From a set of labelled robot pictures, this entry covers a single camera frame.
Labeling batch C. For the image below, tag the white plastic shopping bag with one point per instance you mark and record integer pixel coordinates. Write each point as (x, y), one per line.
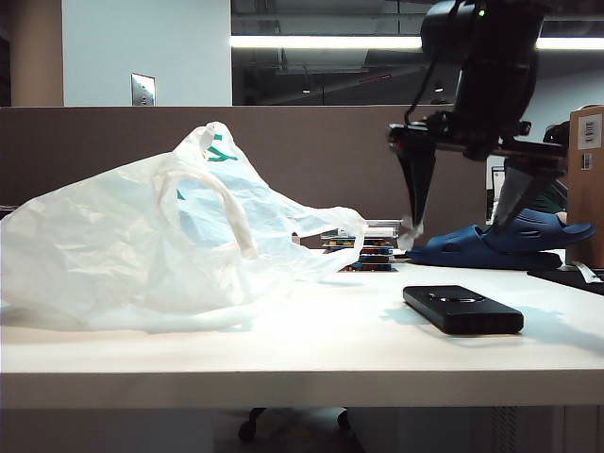
(118, 245)

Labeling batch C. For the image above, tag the computer monitor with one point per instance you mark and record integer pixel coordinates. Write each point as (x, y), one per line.
(496, 177)

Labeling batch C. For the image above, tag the black power bank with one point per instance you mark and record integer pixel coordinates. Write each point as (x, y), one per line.
(462, 312)

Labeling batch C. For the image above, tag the metal wall switch plate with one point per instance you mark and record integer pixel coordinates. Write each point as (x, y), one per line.
(143, 90)

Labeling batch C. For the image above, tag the brown desk partition panel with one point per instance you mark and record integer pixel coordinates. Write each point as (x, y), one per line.
(307, 160)

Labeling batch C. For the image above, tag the person in green shirt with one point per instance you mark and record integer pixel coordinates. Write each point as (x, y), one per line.
(554, 200)

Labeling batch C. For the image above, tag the brown cardboard box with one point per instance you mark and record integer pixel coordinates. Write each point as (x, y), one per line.
(585, 203)

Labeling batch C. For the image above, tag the blue foam slipper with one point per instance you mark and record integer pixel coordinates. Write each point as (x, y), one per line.
(453, 247)
(542, 231)

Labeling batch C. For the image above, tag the long ceiling light strip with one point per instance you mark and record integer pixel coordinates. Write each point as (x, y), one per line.
(330, 42)

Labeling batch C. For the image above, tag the red ceiling sign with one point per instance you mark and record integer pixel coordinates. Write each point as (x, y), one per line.
(376, 78)

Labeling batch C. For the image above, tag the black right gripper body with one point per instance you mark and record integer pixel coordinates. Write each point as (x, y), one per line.
(476, 137)

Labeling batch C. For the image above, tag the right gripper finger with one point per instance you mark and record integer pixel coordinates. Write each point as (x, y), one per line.
(521, 189)
(417, 184)

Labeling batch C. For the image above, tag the white chair base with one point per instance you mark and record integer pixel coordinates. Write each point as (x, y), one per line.
(311, 417)

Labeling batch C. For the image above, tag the black chair caster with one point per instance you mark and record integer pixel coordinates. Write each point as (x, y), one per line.
(246, 430)

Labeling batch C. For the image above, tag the black flat mat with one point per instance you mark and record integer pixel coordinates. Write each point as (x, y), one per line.
(571, 279)

